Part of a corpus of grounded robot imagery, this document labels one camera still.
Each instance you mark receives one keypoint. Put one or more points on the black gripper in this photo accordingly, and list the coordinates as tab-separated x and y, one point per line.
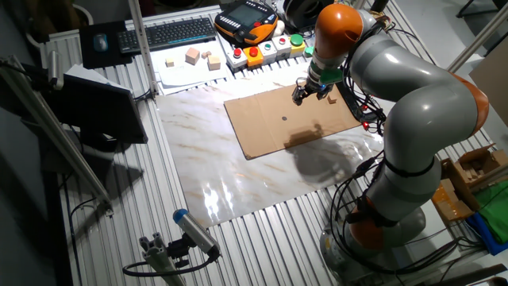
315	88

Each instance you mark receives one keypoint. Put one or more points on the small wooden block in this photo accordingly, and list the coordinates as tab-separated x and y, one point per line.
332	99

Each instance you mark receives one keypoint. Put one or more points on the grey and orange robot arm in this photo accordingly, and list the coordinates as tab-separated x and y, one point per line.
428	107

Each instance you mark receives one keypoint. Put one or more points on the brown cardboard sheet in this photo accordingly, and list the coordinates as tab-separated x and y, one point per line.
270	123

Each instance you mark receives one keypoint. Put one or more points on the yellow box with green button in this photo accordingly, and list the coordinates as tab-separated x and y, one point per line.
297	43

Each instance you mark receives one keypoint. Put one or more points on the grey box with small red button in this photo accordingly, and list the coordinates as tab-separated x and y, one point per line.
282	45

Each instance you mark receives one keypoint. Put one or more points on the grey box with green button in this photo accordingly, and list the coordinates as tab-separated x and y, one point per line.
268	51

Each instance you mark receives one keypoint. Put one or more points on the orange box with red button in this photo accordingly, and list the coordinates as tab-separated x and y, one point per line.
254	56

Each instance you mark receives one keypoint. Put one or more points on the white rounded object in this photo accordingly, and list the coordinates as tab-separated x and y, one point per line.
279	28

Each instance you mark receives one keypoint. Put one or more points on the black filament spool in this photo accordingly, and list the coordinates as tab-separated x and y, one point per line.
295	16

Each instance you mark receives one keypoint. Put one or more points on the orange and black teach pendant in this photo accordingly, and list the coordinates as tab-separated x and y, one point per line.
246	18

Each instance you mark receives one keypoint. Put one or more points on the medium wooden cube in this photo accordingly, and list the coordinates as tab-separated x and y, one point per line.
214	62

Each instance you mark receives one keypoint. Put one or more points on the white marble pattern mat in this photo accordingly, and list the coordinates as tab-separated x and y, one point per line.
222	167

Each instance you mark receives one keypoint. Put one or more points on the tiny wooden piece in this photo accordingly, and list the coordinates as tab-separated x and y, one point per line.
206	55

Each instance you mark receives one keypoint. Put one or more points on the large wooden cube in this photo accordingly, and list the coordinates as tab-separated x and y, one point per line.
192	56

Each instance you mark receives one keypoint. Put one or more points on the white paper sheet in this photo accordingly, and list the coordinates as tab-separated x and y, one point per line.
186	77

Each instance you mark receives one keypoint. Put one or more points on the small wooden cube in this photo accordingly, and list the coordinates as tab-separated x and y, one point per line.
170	62

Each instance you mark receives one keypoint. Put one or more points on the black computer keyboard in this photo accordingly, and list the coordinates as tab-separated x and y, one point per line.
166	35

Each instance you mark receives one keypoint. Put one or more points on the small orange brown carton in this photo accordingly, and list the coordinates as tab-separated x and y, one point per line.
448	202

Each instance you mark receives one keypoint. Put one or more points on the open cardboard box with blocks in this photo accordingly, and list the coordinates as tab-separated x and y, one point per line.
476	163

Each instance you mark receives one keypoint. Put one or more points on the brown flat board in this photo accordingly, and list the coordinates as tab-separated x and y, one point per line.
494	83

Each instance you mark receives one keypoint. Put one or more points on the black computer monitor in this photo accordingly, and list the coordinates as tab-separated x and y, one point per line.
99	111

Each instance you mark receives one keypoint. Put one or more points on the green cloth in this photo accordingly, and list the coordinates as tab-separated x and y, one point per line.
496	210

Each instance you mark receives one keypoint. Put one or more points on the blue grey computer mouse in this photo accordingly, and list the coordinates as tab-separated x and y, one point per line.
100	42

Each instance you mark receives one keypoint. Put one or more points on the short aluminium profile stub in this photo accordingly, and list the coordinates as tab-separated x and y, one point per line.
158	258

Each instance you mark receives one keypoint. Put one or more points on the black mouse pad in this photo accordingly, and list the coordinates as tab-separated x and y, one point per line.
89	59

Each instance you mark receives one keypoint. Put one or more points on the blue bag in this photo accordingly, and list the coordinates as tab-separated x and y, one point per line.
486	238

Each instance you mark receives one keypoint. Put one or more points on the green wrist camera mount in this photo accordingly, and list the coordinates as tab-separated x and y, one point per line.
331	76

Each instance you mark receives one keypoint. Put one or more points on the upright aluminium frame post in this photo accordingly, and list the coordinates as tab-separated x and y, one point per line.
142	43

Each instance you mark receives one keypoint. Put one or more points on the silver camera with blue end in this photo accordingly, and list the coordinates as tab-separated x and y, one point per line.
194	230

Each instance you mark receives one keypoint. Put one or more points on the slanted aluminium frame beam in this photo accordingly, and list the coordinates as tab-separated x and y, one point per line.
480	37
59	137

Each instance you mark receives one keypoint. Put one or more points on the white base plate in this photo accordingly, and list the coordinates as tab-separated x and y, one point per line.
440	226

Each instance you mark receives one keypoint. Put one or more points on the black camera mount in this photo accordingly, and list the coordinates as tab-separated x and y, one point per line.
178	250

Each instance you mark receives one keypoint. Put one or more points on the silver cylindrical camera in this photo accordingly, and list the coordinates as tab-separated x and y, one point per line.
54	67

